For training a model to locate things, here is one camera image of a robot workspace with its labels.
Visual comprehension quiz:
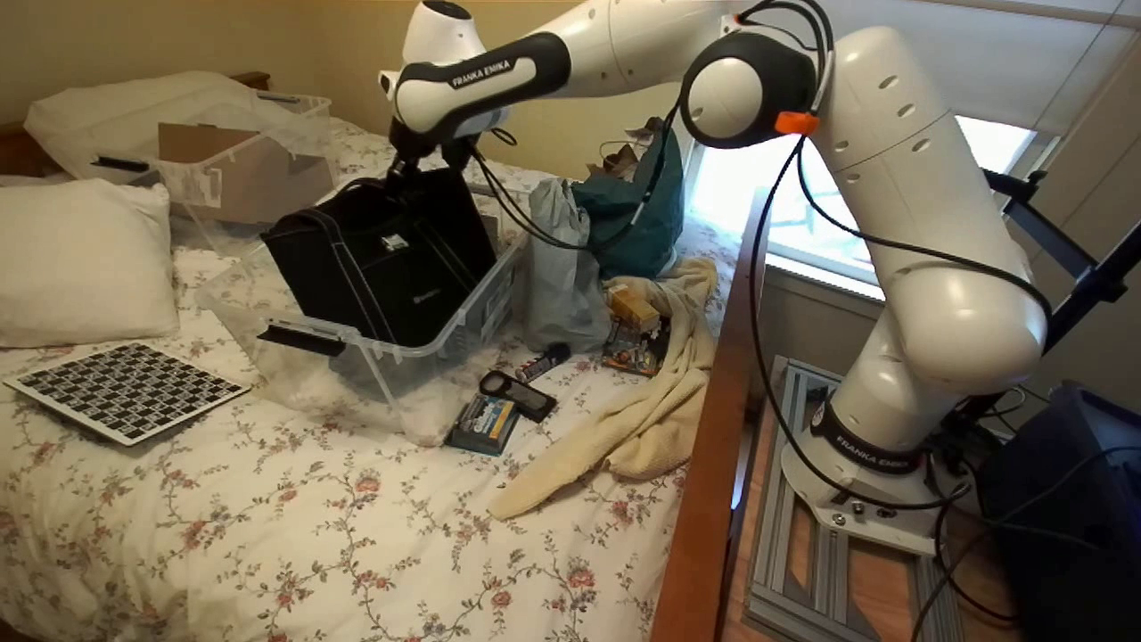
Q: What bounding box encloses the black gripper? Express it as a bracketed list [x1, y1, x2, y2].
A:
[390, 116, 488, 184]

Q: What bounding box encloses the black shopping tote bag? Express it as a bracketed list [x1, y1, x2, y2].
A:
[262, 165, 503, 348]

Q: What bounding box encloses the brown cardboard box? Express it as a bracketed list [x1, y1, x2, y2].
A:
[157, 120, 337, 228]

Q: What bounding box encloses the grey plastic bag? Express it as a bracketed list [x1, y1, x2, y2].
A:
[520, 174, 617, 354]

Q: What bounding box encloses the teal cloth bag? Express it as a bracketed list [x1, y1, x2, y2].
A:
[570, 116, 690, 283]

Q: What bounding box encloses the small clear plastic bin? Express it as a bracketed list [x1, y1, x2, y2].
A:
[255, 174, 530, 415]

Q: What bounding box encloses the small black slim gadget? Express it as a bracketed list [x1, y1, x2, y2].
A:
[510, 339, 573, 385]

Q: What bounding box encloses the small black flat device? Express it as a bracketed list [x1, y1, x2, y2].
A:
[479, 366, 559, 424]

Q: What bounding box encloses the black green battery pack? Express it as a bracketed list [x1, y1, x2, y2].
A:
[444, 393, 523, 459]

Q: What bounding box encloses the bright window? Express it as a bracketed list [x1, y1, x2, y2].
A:
[690, 111, 1037, 297]

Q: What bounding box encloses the cream knitted towel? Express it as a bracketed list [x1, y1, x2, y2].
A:
[488, 252, 723, 525]

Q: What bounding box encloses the large clear plastic bin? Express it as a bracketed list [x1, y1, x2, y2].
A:
[23, 67, 350, 228]

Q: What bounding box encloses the white pillow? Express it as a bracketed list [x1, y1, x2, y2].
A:
[0, 174, 183, 348]

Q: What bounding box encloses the checker pattern calibration board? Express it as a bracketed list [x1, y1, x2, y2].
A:
[3, 339, 256, 448]

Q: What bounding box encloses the floral sheet bed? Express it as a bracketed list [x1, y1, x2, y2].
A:
[0, 111, 743, 642]

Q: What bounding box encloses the brown wooden headboard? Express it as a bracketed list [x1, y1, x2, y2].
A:
[0, 120, 53, 180]

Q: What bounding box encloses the brown wooden footboard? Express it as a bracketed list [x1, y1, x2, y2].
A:
[649, 180, 780, 642]

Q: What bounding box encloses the black metal stand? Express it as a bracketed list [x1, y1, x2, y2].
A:
[986, 172, 1141, 348]

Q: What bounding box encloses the dark blue bulky case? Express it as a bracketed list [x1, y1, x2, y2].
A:
[986, 378, 1141, 642]

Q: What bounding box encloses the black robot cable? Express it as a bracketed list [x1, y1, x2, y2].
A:
[467, 0, 1141, 642]

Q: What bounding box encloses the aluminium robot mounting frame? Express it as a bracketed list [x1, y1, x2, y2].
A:
[744, 354, 968, 642]

